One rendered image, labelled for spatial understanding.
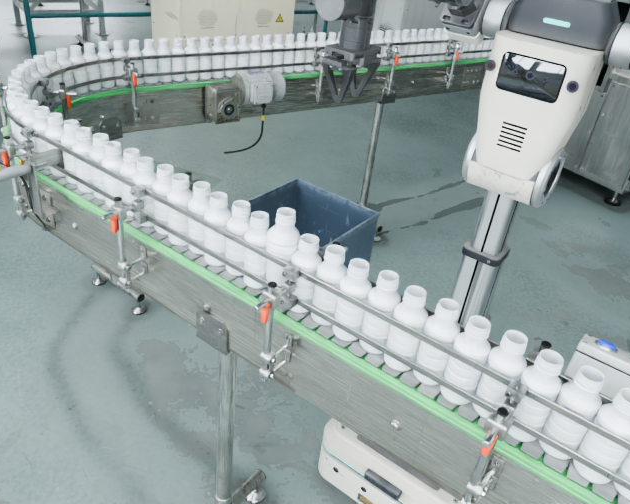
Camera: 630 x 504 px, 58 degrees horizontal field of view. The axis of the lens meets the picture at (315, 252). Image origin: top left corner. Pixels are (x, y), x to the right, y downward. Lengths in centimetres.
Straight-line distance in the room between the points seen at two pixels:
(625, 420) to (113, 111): 203
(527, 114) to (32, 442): 190
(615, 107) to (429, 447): 377
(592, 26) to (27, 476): 208
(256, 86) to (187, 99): 30
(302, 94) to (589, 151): 257
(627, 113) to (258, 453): 345
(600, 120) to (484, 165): 322
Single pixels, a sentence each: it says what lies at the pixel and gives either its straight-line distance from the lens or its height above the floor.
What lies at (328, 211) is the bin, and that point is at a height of 89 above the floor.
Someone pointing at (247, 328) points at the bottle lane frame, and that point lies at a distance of 126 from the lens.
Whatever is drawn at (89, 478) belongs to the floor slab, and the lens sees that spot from 219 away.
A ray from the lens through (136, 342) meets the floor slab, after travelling 262.
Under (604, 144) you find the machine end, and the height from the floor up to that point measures 41.
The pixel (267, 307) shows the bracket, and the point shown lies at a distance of 107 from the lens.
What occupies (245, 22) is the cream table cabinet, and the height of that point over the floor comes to 72.
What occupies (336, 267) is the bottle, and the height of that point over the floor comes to 114.
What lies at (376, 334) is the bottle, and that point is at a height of 105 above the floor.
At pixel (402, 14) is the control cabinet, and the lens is 695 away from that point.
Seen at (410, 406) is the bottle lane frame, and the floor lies 97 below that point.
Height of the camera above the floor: 173
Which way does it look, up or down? 32 degrees down
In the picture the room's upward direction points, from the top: 7 degrees clockwise
